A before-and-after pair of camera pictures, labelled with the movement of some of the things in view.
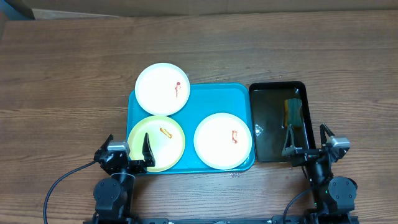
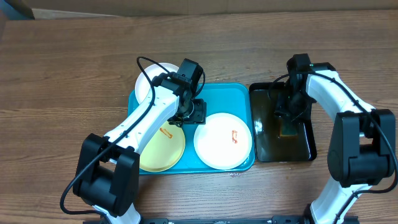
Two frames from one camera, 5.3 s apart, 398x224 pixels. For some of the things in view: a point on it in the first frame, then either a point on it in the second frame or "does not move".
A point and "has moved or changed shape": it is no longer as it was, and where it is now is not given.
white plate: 222,140 does not move
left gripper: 139,167 -> 200,117
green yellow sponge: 293,112 has moved or changed shape
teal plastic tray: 238,99 does not move
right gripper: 290,149 -> 286,114
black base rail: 288,219 does not move
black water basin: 268,99 does not move
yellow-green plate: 166,139 does not move
